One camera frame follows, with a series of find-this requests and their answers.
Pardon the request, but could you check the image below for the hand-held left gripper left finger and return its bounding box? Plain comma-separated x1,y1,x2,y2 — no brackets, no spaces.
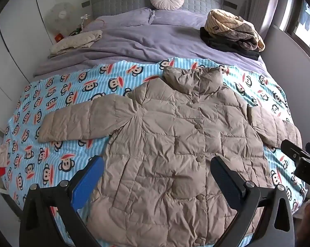
19,155,105,247

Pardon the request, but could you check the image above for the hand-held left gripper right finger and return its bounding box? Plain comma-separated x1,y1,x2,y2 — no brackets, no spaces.
210,156,298,247

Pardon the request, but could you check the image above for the beige quilted puffer jacket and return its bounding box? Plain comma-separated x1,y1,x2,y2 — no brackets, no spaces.
37,66,302,247

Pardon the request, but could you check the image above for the pale crumpled cloth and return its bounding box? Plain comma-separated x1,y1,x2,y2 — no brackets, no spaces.
0,144,9,168

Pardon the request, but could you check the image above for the monkey printed striped blanket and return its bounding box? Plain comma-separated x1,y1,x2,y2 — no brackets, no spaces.
0,57,308,247

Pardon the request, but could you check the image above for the grey-brown crumpled garment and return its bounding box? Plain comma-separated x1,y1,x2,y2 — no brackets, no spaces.
222,18,261,50

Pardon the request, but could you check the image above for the black folded garment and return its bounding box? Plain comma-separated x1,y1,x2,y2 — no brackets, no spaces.
199,27,260,60

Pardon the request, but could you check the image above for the window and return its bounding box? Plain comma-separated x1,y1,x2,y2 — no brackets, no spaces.
278,0,310,50

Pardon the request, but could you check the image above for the folded cream quilted cloth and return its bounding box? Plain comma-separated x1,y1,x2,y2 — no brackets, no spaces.
49,29,103,56

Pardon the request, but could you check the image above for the purple duvet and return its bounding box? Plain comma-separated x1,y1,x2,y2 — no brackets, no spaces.
33,8,267,78

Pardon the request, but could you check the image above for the white wardrobe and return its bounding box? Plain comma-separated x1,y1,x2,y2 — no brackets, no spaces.
0,0,94,132

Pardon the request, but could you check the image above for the white curtain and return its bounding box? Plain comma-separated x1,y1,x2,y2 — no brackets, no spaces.
248,0,282,31

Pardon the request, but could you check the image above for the purple pillow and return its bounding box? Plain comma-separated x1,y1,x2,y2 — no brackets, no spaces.
150,10,212,29
92,8,155,31

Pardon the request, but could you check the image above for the white standing fan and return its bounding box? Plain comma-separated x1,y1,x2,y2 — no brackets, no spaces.
50,2,77,35

